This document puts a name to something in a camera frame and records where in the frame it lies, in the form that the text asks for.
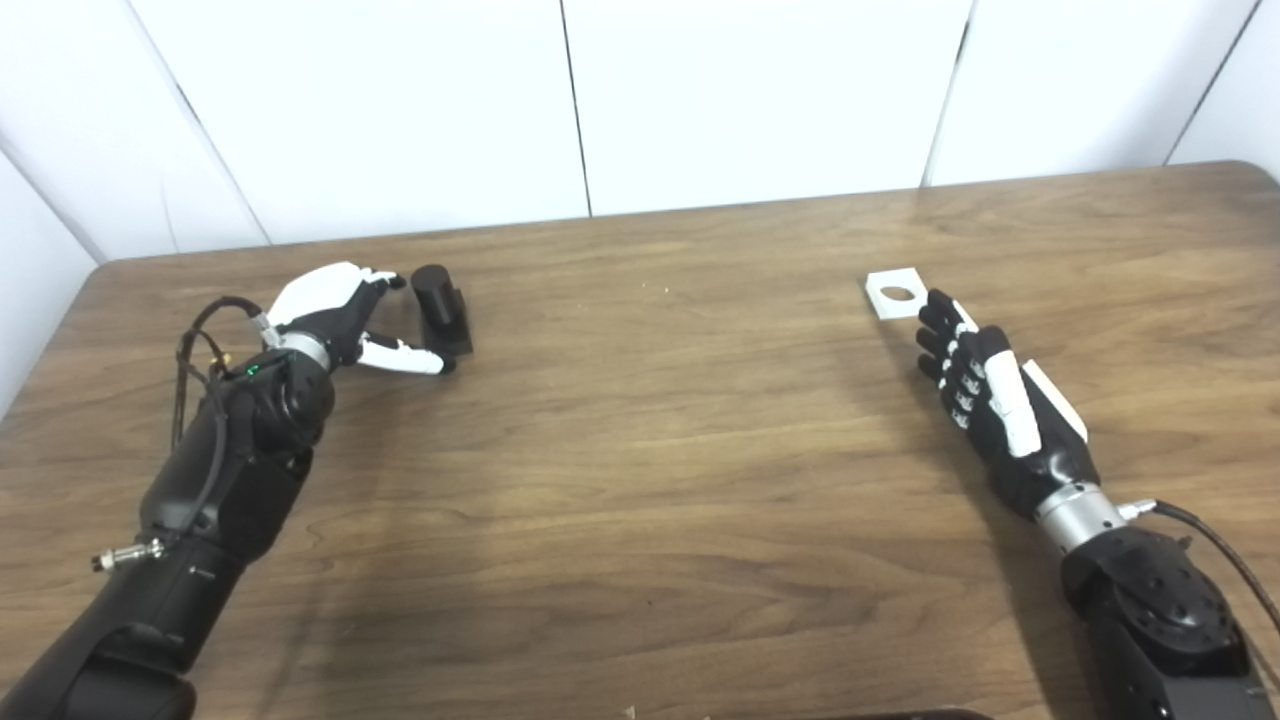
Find white and black right hand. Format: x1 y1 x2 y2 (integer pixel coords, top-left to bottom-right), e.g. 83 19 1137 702
915 289 1101 521

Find white and black left hand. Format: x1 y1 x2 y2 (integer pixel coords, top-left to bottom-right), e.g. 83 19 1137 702
262 262 457 377

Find black peg with base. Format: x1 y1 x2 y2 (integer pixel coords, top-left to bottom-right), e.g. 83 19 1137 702
410 263 475 359

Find white square piece with hole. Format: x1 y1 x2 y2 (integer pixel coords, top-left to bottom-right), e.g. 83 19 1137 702
865 267 931 322

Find black robot torso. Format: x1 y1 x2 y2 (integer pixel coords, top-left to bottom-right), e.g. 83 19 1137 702
790 708 991 720

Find thin wires with yellow connector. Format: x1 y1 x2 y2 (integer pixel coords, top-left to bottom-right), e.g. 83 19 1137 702
178 330 251 421

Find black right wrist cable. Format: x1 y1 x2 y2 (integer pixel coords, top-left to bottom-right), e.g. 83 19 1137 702
1118 498 1280 641

